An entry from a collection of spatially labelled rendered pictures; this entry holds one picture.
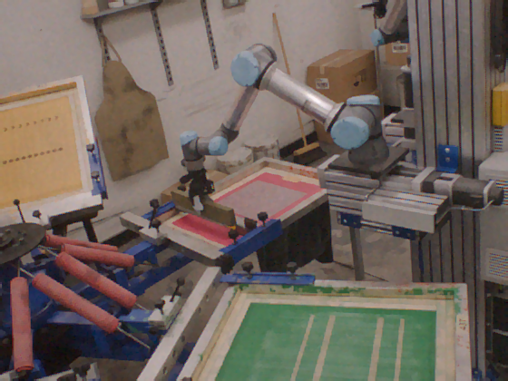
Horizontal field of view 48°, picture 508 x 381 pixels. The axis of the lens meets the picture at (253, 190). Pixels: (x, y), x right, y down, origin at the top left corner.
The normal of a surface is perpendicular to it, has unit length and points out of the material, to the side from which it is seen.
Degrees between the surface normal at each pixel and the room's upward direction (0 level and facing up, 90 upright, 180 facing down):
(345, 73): 86
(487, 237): 90
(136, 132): 89
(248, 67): 86
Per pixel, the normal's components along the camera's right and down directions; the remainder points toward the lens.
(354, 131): -0.31, 0.52
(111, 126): 0.64, 0.18
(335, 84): -0.66, 0.42
